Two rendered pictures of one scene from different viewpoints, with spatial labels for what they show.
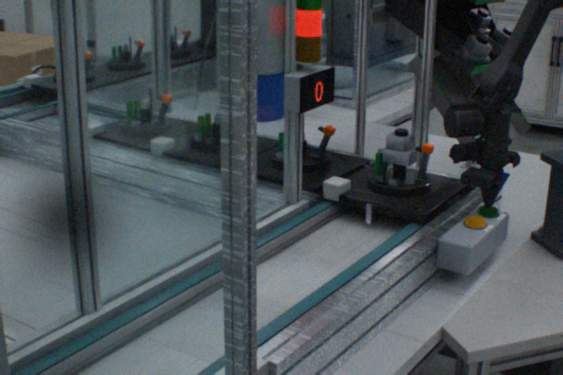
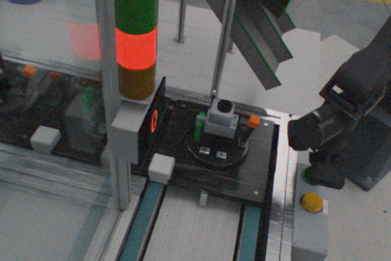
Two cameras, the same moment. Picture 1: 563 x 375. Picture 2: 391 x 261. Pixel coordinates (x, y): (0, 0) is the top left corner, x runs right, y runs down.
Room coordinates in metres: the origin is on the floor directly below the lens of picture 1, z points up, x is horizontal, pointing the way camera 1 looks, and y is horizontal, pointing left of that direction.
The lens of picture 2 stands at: (1.19, 0.08, 1.63)
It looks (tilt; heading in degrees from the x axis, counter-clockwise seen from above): 47 degrees down; 333
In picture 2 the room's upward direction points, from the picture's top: 8 degrees clockwise
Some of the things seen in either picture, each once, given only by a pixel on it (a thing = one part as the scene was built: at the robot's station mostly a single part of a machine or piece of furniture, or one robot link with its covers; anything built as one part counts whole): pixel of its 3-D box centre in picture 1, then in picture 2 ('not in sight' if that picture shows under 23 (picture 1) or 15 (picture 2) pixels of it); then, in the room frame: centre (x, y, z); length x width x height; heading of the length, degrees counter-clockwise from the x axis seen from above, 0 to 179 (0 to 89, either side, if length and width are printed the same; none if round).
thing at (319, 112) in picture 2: (478, 107); (337, 109); (1.55, -0.36, 1.19); 0.12 x 0.08 x 0.11; 106
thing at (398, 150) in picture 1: (396, 144); (217, 115); (1.70, -0.22, 1.06); 0.08 x 0.04 x 0.07; 57
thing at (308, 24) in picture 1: (308, 22); (135, 42); (1.60, -0.03, 1.33); 0.05 x 0.05 x 0.05
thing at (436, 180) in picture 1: (398, 189); (216, 148); (1.69, -0.23, 0.96); 0.24 x 0.24 x 0.02; 56
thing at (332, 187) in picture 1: (336, 188); (161, 169); (1.66, -0.10, 0.97); 0.05 x 0.05 x 0.04; 56
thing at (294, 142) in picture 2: (467, 150); (304, 132); (1.58, -0.35, 1.09); 0.07 x 0.07 x 0.06; 58
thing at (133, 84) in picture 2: (308, 47); (136, 73); (1.60, -0.03, 1.28); 0.05 x 0.05 x 0.05
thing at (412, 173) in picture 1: (398, 181); (217, 142); (1.69, -0.23, 0.98); 0.14 x 0.14 x 0.02
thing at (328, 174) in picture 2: (493, 154); (332, 137); (1.56, -0.40, 1.09); 0.19 x 0.06 x 0.08; 147
